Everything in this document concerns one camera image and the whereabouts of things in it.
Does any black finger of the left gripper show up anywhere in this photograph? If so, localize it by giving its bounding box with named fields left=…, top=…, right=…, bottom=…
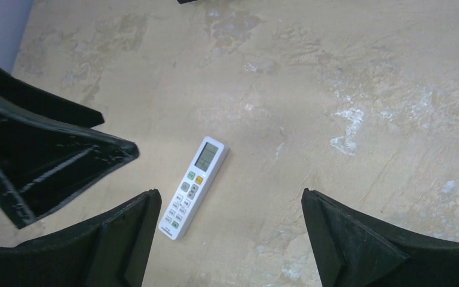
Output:
left=0, top=68, right=105, bottom=128
left=0, top=97, right=139, bottom=228

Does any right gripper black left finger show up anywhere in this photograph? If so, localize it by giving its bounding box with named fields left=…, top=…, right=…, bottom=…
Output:
left=0, top=190, right=162, bottom=286

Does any white remote control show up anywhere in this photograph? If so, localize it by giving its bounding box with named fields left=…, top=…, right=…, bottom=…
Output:
left=158, top=136, right=229, bottom=240

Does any left black foam block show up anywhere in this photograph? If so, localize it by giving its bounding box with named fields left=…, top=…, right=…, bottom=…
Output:
left=178, top=0, right=197, bottom=4

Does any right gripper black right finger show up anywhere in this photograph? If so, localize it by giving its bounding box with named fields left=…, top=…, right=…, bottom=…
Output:
left=301, top=189, right=459, bottom=286

